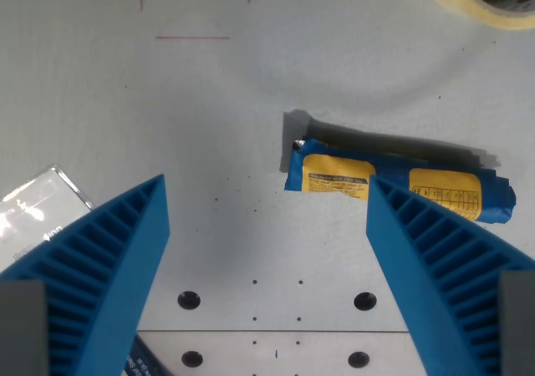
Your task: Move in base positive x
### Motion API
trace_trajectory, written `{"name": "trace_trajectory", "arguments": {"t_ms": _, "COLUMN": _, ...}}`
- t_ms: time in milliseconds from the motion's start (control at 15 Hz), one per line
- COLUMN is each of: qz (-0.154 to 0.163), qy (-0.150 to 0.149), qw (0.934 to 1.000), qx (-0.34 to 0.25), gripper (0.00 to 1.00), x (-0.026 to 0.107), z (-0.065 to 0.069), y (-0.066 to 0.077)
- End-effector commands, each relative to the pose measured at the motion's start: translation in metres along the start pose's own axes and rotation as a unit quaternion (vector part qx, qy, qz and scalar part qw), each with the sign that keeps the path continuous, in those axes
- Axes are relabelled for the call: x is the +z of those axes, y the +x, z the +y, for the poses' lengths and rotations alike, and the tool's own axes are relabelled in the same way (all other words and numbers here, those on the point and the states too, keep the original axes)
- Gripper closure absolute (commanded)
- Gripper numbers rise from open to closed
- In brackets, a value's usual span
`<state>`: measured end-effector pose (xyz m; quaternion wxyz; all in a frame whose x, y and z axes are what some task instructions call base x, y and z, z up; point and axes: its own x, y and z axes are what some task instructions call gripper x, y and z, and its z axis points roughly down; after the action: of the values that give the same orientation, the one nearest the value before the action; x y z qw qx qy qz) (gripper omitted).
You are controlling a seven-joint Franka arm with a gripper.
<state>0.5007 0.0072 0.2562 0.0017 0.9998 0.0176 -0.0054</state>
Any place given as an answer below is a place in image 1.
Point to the clear plastic card case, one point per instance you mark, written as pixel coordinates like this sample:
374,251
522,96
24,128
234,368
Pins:
29,213

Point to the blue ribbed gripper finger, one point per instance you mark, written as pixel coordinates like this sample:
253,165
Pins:
434,275
104,267

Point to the blue yellow snack wrapper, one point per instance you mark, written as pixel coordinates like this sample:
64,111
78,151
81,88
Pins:
334,175

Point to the yellow tape roll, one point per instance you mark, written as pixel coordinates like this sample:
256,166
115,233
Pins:
472,4

